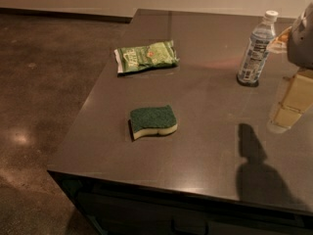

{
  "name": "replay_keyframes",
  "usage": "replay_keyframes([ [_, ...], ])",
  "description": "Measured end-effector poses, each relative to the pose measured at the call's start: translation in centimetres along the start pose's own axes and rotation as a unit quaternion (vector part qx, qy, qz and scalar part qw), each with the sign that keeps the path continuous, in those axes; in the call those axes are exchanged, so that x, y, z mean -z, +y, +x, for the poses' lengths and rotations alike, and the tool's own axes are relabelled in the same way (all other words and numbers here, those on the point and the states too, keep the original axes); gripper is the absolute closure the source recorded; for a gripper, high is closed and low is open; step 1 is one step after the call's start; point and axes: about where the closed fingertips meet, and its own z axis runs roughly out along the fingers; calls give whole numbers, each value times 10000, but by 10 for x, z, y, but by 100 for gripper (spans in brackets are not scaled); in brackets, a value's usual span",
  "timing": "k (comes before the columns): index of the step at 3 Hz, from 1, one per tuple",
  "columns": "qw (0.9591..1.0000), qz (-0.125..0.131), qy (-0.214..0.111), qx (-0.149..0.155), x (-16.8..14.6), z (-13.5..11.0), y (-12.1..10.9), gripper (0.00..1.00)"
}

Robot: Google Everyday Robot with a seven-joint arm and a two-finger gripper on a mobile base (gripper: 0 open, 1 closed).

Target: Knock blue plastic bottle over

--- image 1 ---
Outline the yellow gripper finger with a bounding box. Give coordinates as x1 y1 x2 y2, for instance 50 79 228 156
267 68 313 133
267 27 291 54

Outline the clear blue plastic water bottle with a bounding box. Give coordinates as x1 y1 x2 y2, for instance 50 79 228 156
237 11 279 87

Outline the green snack bag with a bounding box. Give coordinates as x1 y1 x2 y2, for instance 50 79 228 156
114 40 179 74

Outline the green and yellow sponge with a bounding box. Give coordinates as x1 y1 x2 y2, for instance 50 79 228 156
130 105 178 140

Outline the dark cabinet drawer front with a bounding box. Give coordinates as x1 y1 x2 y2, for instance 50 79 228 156
49 171 313 235

